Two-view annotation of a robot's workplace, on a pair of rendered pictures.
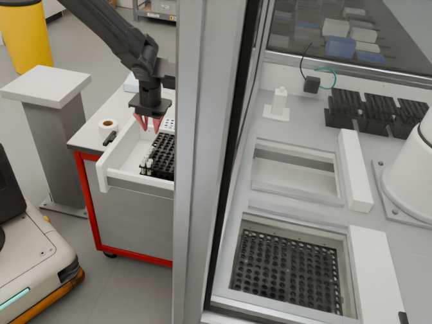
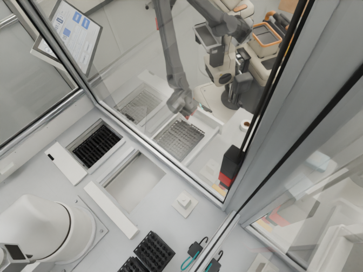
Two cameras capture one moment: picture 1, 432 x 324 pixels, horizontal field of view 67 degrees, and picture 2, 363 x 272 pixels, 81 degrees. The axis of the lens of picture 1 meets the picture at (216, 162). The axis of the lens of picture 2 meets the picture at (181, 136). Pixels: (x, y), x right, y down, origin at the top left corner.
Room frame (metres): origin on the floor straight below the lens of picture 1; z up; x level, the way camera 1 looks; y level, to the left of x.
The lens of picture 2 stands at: (1.15, -0.31, 1.90)
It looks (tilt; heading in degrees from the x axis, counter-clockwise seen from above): 60 degrees down; 132
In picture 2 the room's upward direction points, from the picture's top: 9 degrees counter-clockwise
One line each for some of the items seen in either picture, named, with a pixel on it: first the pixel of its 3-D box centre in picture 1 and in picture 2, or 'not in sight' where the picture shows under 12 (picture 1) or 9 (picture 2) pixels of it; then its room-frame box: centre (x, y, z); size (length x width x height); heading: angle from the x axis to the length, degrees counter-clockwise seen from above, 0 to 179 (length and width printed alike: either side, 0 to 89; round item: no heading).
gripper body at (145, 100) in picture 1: (150, 95); not in sight; (0.76, 0.19, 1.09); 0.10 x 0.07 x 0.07; 80
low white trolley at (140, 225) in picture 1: (168, 179); not in sight; (1.19, 0.22, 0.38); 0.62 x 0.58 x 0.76; 173
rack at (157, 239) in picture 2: not in sight; (155, 252); (1.00, -0.40, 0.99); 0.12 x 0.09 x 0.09; 173
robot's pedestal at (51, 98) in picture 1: (63, 146); not in sight; (1.35, 0.82, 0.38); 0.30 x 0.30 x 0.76; 83
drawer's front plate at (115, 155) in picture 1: (122, 148); not in sight; (0.79, 0.29, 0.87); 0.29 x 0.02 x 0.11; 173
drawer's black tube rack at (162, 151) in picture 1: (184, 162); not in sight; (0.76, 0.09, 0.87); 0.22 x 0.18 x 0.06; 83
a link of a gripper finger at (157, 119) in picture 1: (152, 118); not in sight; (0.76, 0.19, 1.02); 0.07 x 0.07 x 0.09; 80
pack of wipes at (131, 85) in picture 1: (137, 81); not in sight; (1.41, 0.42, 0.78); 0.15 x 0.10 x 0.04; 0
